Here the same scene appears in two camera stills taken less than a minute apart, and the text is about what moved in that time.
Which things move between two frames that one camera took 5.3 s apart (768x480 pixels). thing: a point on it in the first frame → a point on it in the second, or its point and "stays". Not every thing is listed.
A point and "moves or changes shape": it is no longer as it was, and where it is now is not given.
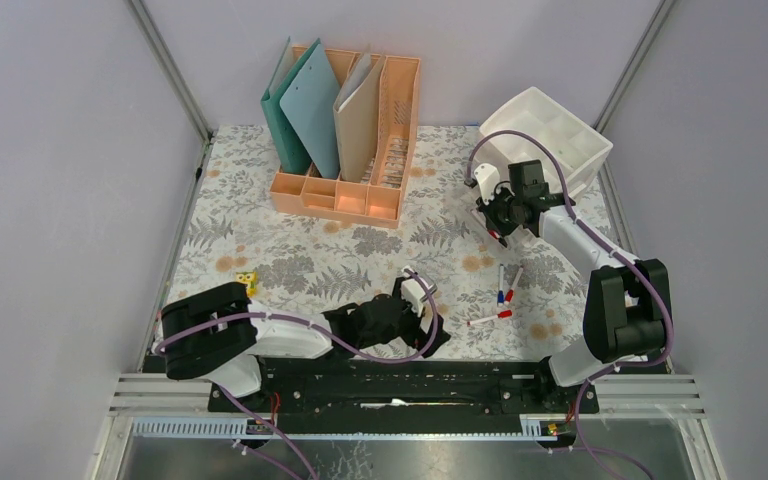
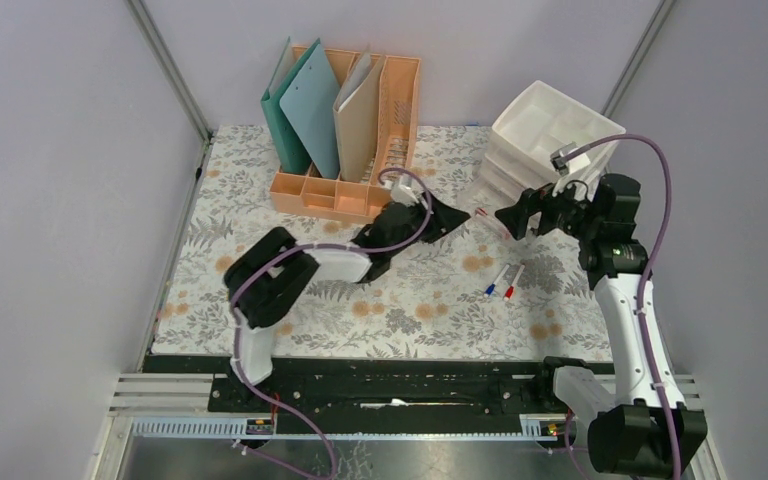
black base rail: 407,386 stays
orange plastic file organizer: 380,199 stays
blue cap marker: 501,293 moves or changes shape
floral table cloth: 527,299 stays
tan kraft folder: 356,113 stays
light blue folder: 312,103 stays
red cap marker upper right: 510,292 stays
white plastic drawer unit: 534,128 moves or changes shape
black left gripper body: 407,327 → 417,218
